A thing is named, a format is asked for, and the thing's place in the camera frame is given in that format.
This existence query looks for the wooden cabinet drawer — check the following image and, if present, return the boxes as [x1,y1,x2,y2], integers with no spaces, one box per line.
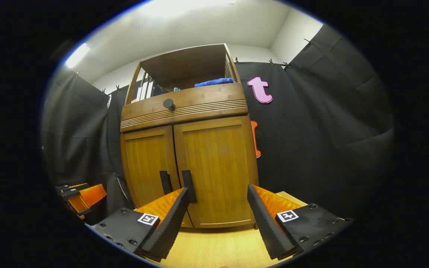
[120,83,248,133]

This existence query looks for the ceiling light panel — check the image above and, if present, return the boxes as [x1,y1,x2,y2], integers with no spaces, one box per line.
[65,43,90,68]

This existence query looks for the black door handle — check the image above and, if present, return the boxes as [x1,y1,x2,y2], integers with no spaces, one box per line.
[159,170,173,195]
[182,170,197,203]

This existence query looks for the wooden shoe cabinet door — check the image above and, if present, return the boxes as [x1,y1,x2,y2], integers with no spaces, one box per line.
[174,115,260,228]
[121,125,193,228]

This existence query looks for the blue folded towel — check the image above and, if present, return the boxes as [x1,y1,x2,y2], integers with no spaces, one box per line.
[194,77,234,88]

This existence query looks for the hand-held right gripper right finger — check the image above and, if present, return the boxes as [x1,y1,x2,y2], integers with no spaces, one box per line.
[247,184,355,260]

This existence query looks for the wooden double-door shoe cabinet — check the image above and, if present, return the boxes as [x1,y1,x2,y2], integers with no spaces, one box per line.
[120,44,260,229]

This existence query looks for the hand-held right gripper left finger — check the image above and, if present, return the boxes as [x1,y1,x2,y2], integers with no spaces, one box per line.
[88,187,191,263]

